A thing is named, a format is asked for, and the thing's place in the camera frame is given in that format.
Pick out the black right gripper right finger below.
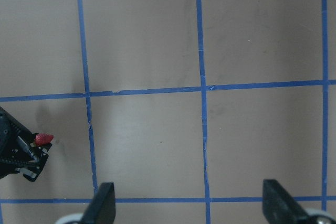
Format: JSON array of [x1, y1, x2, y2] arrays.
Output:
[[262, 179, 336, 224]]

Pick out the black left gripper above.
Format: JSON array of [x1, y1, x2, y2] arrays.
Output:
[[1, 108, 52, 182]]

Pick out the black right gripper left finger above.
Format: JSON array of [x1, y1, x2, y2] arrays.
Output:
[[56, 182, 117, 224]]

